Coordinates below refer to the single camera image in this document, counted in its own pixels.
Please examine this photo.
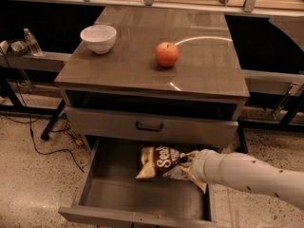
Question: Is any black drawer handle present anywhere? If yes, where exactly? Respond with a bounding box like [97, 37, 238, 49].
[135, 122, 163, 132]

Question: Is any grey drawer cabinet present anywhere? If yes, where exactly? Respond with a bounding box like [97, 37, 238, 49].
[53, 5, 250, 154]

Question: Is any black floor cable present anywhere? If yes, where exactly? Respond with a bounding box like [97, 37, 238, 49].
[0, 47, 86, 174]

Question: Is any small dish with wrappers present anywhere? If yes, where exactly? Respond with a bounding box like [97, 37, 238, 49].
[0, 40, 29, 57]

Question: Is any clear plastic water bottle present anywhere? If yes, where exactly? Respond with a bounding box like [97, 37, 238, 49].
[24, 28, 43, 56]

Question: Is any open grey middle drawer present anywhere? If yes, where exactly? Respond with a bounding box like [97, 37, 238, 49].
[59, 138, 224, 228]

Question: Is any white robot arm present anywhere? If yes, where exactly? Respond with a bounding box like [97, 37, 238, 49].
[180, 149, 304, 209]

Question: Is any white ceramic bowl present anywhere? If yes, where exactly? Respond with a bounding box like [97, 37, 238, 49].
[80, 25, 117, 54]

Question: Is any red apple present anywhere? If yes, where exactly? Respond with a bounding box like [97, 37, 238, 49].
[155, 42, 180, 67]

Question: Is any closed grey top drawer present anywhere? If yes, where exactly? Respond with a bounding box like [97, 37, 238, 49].
[66, 106, 238, 147]

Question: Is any brown chip bag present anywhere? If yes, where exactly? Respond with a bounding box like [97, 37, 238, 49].
[137, 146, 187, 180]

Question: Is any grey right bench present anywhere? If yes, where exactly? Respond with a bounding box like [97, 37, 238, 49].
[242, 69, 304, 97]

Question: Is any grey side bench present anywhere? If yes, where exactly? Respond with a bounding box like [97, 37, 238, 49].
[0, 51, 71, 72]

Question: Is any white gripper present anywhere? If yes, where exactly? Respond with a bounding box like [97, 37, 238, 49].
[180, 150, 222, 193]

